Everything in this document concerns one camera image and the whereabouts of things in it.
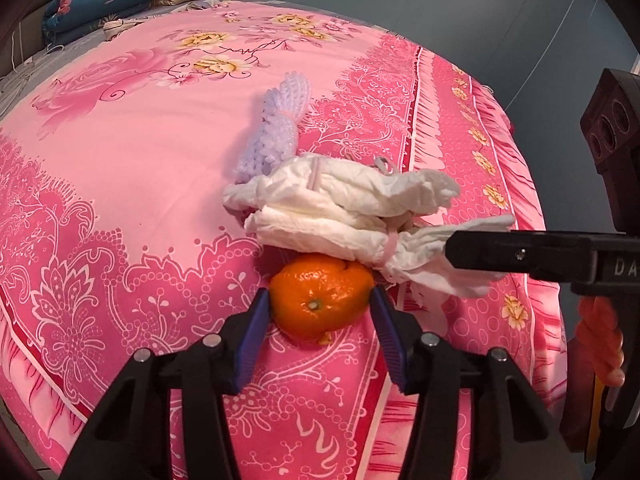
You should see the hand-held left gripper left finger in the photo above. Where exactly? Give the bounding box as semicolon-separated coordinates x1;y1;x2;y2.
60;287;273;480

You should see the white tissue bundle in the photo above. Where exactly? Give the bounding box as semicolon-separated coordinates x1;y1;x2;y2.
222;156;461;223
244;205;516;298

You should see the person's right hand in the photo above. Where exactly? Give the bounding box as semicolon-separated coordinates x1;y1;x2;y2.
575;296;626;388

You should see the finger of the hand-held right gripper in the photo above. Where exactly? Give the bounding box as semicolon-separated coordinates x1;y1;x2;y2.
445;229;598;283

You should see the lilac foam fruit net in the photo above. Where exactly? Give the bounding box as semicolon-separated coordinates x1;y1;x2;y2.
235;72;301;183

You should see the mandarin orange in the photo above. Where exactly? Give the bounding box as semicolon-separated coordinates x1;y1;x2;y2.
270;253;375;345

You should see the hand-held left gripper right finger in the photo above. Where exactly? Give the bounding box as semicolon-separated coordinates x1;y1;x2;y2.
367;285;583;480

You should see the pink floral blanket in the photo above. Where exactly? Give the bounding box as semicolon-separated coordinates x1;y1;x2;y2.
0;0;568;480

